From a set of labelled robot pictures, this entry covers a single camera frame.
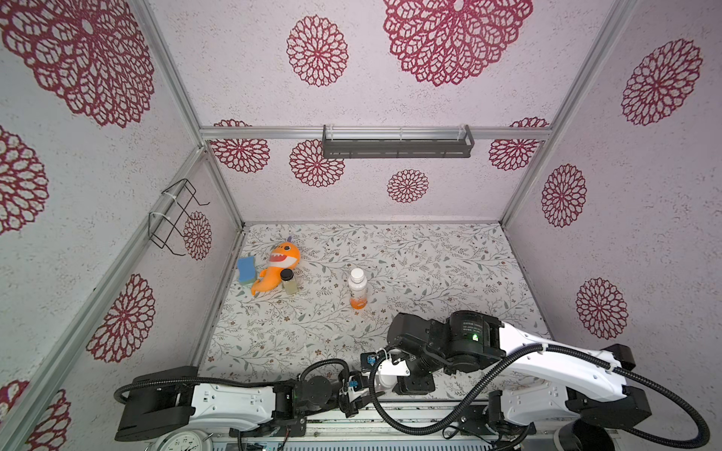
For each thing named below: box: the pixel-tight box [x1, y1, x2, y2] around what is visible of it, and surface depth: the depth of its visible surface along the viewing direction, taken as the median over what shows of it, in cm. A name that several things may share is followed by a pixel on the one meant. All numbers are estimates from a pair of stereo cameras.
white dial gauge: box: [150, 430, 215, 451], surface depth 69 cm
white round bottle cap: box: [350, 267, 365, 284], surface depth 85 cm
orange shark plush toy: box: [251, 241, 301, 296], surface depth 102 cm
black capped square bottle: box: [280, 267, 299, 296], surface depth 96 cm
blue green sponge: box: [237, 255, 256, 284], surface depth 108 cm
